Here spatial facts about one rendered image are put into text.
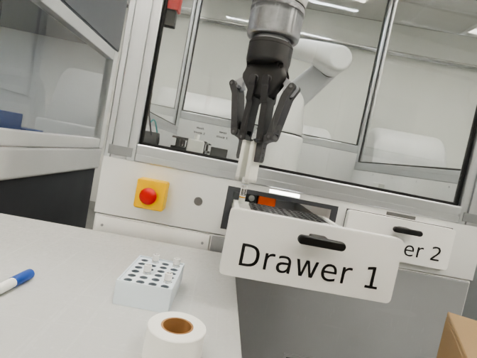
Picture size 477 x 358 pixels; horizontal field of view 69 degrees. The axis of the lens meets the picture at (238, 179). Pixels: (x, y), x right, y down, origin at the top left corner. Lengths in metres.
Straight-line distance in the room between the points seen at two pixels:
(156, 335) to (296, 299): 0.61
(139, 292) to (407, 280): 0.74
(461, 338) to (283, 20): 0.48
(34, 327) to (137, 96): 0.59
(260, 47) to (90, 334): 0.47
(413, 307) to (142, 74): 0.94
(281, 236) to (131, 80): 0.56
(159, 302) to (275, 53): 0.42
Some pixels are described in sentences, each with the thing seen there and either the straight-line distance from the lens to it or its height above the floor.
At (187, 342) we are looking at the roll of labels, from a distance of 0.43.
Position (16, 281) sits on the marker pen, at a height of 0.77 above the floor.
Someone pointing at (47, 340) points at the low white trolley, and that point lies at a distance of 0.49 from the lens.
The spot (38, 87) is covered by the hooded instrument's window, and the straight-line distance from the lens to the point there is 1.36.
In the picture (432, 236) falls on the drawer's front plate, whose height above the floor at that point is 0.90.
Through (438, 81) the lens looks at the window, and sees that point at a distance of 1.07.
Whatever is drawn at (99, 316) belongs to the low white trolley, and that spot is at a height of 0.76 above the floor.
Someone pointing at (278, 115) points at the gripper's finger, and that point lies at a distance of 0.57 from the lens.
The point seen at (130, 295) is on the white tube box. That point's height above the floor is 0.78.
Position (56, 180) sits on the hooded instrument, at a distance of 1.58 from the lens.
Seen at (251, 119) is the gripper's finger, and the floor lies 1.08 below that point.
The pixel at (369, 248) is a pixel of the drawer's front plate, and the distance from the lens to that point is 0.61.
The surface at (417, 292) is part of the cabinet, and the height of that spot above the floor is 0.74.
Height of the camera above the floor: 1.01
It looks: 4 degrees down
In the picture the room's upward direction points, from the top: 11 degrees clockwise
